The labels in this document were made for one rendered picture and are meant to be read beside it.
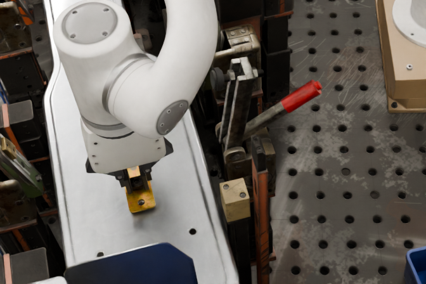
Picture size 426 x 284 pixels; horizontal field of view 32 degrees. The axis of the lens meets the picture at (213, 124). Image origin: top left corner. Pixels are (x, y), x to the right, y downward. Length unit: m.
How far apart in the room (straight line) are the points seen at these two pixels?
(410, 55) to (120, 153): 0.71
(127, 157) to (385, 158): 0.64
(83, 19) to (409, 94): 0.83
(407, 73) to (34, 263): 0.77
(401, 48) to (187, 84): 0.78
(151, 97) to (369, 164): 0.75
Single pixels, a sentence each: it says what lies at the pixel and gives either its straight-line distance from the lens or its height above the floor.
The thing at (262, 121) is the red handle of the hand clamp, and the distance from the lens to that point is 1.02.
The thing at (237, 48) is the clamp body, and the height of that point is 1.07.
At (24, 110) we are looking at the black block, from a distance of 1.23.
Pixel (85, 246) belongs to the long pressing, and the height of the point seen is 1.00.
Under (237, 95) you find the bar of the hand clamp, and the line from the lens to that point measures 0.94.
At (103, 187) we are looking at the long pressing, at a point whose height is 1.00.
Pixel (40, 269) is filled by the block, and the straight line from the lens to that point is 1.09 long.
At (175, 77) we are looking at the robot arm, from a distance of 0.78.
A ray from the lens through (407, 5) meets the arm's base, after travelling 1.58.
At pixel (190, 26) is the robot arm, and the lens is 0.78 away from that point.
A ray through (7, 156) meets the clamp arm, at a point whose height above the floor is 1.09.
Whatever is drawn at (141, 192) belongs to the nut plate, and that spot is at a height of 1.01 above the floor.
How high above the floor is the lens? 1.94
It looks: 55 degrees down
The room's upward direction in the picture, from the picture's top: 7 degrees counter-clockwise
